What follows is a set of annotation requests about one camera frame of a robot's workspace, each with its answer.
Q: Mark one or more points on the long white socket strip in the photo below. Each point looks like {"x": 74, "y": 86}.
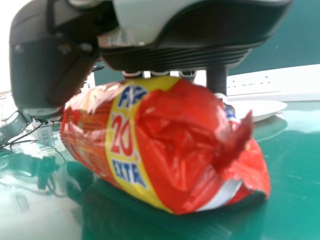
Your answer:
{"x": 275, "y": 80}

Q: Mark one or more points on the plate with brown leaf pattern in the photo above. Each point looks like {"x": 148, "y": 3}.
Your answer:
{"x": 265, "y": 107}

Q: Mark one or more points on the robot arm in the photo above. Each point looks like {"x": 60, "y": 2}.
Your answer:
{"x": 12, "y": 127}

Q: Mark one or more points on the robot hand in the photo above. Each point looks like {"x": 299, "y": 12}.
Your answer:
{"x": 175, "y": 30}

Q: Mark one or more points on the red biscuit packet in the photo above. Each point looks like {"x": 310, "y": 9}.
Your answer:
{"x": 175, "y": 137}

